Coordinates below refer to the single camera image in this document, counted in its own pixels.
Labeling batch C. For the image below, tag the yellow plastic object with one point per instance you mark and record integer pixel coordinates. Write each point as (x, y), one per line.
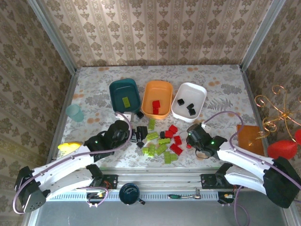
(68, 147)

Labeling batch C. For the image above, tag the dark teal mug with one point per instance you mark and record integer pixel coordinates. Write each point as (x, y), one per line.
(129, 193)

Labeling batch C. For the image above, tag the dark teal plastic container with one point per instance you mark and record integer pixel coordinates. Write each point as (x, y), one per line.
(117, 94)

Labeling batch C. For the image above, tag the orange plastic container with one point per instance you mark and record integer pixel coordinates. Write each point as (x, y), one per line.
(162, 94)

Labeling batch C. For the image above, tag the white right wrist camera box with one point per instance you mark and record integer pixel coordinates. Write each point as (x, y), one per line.
(206, 127)

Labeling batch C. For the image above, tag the red pear-shaped balloon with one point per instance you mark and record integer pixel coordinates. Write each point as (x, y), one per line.
(282, 149)

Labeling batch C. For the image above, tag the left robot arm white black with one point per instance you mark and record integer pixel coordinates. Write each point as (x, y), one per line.
(65, 169)

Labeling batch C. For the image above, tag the aluminium frame post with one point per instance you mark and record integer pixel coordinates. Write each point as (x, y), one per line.
(261, 35)
(54, 35)

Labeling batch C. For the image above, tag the lime green small lego brick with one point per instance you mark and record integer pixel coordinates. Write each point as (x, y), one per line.
(174, 157)
(145, 150)

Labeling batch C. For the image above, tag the translucent pale teal cup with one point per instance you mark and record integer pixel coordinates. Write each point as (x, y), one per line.
(74, 113)

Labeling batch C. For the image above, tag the orange brown board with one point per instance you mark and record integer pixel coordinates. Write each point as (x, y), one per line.
(247, 139)

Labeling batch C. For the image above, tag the red round object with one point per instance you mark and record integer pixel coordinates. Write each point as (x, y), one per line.
(298, 136)

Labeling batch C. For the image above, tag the grey metal panel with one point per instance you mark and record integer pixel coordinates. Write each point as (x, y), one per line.
(164, 214)

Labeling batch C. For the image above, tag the small black connector box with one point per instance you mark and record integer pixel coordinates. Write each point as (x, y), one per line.
(94, 196)
(223, 197)

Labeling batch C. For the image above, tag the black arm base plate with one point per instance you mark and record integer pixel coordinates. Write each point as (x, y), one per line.
(207, 181)
(111, 181)

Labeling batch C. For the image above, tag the lime green long lego brick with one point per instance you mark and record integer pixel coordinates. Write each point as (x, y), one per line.
(126, 102)
(164, 141)
(161, 149)
(167, 158)
(152, 135)
(151, 124)
(151, 150)

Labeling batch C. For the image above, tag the white plastic container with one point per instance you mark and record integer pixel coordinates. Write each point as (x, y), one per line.
(195, 94)

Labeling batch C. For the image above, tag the metal ratchet wrench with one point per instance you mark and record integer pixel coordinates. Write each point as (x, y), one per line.
(196, 194)

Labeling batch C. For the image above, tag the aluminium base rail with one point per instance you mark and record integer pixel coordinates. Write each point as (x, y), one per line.
(160, 179)

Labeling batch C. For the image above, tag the aluminium side rail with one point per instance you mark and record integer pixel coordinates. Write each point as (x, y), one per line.
(250, 94)
(68, 94)

